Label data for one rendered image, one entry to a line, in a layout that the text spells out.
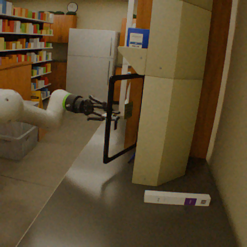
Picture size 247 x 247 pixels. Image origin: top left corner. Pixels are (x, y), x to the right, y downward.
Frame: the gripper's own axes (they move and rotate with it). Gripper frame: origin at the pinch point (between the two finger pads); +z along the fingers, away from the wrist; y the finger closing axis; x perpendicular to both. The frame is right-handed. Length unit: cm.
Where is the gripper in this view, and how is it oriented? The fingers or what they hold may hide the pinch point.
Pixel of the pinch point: (111, 113)
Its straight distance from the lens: 115.3
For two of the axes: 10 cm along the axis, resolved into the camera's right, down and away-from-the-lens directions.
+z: 8.4, 2.5, -4.9
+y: 0.9, -9.5, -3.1
